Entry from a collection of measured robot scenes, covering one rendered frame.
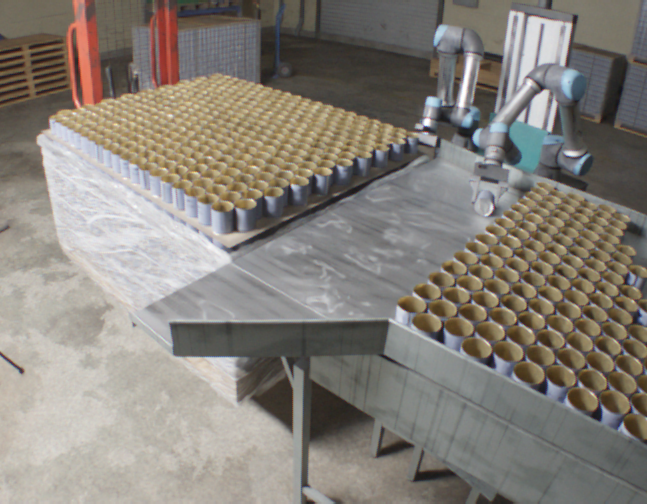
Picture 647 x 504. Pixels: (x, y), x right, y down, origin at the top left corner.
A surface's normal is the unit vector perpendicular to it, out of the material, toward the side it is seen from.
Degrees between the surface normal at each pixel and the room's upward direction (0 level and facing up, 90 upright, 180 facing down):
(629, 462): 90
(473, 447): 90
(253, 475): 0
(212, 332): 90
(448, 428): 90
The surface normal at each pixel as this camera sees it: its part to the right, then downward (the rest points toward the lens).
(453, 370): -0.64, 0.36
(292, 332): 0.10, 0.51
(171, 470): 0.05, -0.86
